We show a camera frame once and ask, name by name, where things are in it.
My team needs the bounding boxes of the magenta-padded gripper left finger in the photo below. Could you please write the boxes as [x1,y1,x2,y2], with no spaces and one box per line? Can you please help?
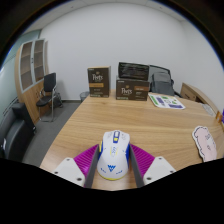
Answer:
[51,143,101,189]

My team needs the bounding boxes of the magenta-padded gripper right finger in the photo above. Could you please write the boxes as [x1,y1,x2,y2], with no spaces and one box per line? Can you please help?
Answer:
[128,143,177,188]

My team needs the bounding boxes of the white and blue computer mouse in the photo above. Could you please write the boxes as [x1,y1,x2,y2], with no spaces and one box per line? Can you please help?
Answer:
[96,129,131,182]

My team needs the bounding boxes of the pink pig-shaped mouse pad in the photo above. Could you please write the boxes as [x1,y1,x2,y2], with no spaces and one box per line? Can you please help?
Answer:
[191,125,218,163]

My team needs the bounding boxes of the white sticker sheet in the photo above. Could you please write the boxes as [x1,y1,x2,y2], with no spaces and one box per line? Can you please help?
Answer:
[147,93,186,111]

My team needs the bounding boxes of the grey waste bin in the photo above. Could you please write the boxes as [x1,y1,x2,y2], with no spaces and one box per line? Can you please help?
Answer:
[79,91,90,103]

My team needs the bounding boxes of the wide brown cardboard box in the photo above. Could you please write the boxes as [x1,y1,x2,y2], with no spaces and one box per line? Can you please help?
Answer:
[115,76,151,102]

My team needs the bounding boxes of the black leather sofa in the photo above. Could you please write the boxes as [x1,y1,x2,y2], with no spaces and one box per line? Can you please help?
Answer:
[0,102,37,163]

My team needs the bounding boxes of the grey backpack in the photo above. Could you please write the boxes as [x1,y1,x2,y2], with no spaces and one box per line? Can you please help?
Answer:
[150,72,175,97]

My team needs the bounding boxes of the tall brown cardboard box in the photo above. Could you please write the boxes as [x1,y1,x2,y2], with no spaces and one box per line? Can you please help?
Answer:
[87,65,112,99]

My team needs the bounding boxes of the wooden side desk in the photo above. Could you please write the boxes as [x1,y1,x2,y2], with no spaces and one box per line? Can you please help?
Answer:
[179,82,218,116]

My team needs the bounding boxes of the black visitor chair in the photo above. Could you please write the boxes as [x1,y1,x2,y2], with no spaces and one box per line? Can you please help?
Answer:
[35,72,64,123]

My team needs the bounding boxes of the wooden shelf cabinet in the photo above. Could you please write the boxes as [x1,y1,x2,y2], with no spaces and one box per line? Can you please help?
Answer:
[13,38,51,125]

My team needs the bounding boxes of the small orange box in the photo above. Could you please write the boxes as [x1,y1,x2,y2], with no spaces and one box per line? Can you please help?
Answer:
[214,110,224,124]

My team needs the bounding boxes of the black box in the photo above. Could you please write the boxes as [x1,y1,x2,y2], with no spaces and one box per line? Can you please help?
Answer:
[117,61,150,82]

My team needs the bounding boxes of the black mesh office chair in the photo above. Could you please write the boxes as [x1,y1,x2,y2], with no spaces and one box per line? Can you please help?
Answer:
[148,64,177,98]

